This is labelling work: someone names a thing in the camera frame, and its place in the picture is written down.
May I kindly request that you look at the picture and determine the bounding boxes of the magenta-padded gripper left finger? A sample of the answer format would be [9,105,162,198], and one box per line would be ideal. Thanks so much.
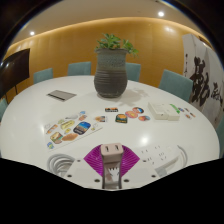
[64,144,105,191]

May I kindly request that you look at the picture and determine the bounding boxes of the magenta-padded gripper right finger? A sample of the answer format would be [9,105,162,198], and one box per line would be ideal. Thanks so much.
[120,144,160,190]

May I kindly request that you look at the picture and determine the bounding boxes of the pale pink charger block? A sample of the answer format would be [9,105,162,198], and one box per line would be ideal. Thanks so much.
[100,142,125,190]

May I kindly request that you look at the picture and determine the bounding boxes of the white power strip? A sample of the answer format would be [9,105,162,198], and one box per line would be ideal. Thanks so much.
[126,143,184,177]

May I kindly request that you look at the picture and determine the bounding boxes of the small orange sticker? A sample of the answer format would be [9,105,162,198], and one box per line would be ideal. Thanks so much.
[94,115,107,123]

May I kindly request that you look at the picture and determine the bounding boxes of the black shield-shaped sticker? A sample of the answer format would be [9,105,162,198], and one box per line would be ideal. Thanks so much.
[115,113,129,124]

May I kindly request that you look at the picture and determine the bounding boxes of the round orange sticker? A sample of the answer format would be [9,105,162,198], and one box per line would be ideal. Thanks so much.
[125,110,139,119]

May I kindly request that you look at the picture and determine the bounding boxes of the round blue sticker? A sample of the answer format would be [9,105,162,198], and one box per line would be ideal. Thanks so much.
[132,106,145,115]

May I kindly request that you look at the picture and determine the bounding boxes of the white flat box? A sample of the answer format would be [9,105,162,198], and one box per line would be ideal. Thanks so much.
[147,102,168,120]
[163,104,181,122]

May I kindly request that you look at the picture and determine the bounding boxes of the flat grey notebook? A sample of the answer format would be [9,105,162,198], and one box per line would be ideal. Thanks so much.
[46,89,78,102]

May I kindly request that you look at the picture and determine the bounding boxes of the green plant in grey vase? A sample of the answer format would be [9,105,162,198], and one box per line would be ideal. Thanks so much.
[93,33,139,99]

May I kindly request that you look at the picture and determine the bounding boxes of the teal chairs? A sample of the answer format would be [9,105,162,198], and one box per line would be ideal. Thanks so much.
[0,60,224,158]

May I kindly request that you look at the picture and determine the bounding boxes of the white calligraphy folding screen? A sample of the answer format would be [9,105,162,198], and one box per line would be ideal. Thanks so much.
[181,33,224,129]

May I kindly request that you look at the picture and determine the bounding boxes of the black television screen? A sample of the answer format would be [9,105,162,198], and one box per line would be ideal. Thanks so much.
[0,48,31,99]

